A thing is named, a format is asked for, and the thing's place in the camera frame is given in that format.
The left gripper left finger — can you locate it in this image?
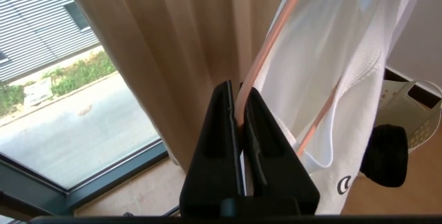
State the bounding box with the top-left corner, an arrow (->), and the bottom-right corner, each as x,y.
178,80 -> 246,218

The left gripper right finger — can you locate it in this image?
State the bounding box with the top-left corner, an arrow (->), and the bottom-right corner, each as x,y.
242,86 -> 321,217

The white garment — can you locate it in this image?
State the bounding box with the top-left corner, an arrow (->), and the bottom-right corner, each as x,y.
253,0 -> 431,215

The pink clothes hanger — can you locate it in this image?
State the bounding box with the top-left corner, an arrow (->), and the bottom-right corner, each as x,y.
234,0 -> 343,159

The white laundry basket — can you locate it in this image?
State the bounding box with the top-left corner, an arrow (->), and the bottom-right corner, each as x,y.
374,78 -> 442,154

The black garment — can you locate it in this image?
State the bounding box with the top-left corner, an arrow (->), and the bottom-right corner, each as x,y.
359,123 -> 410,188

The beige curtain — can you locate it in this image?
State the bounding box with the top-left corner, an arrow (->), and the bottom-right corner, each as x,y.
58,0 -> 284,173

